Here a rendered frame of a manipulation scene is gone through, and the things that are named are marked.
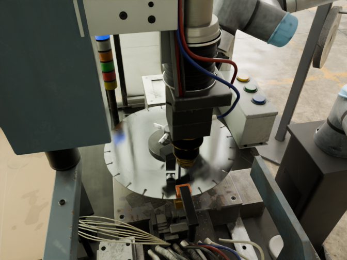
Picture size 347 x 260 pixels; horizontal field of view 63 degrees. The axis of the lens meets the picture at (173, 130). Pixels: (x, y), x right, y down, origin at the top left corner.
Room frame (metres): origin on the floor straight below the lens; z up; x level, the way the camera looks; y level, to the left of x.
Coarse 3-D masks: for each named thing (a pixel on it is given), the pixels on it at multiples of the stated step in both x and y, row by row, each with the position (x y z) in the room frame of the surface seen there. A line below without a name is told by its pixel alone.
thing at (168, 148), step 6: (168, 144) 0.44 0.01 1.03; (162, 150) 0.42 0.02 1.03; (168, 150) 0.42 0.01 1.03; (162, 156) 0.41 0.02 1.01; (168, 156) 0.41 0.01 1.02; (174, 156) 0.41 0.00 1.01; (168, 162) 0.41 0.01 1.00; (174, 162) 0.41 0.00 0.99; (168, 168) 0.41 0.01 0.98; (174, 168) 0.41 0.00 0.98
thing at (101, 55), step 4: (100, 52) 0.73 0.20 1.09; (104, 52) 0.73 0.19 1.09; (108, 52) 0.74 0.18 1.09; (112, 52) 0.76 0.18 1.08; (100, 56) 0.74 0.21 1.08; (104, 56) 0.73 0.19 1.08; (108, 56) 0.74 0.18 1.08; (112, 56) 0.75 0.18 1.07; (100, 60) 0.74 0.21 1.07; (104, 60) 0.73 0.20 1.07; (108, 60) 0.74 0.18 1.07
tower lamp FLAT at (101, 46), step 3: (108, 39) 0.74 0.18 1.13; (99, 42) 0.73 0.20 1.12; (102, 42) 0.73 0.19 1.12; (105, 42) 0.74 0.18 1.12; (108, 42) 0.74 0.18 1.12; (99, 45) 0.73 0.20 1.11; (102, 45) 0.73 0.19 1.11; (105, 45) 0.74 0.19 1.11; (108, 45) 0.74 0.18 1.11; (111, 45) 0.76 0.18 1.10; (99, 48) 0.73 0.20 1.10; (102, 48) 0.73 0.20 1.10; (105, 48) 0.74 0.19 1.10; (108, 48) 0.74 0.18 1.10; (99, 51) 0.73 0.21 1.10; (102, 51) 0.73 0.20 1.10
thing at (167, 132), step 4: (156, 124) 0.53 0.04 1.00; (160, 128) 0.52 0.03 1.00; (164, 128) 0.52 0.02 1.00; (168, 128) 0.51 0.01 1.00; (164, 132) 0.51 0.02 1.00; (168, 132) 0.50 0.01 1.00; (164, 136) 0.49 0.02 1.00; (168, 136) 0.50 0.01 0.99; (160, 140) 0.48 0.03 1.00; (164, 140) 0.48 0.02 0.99; (168, 140) 0.50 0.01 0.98
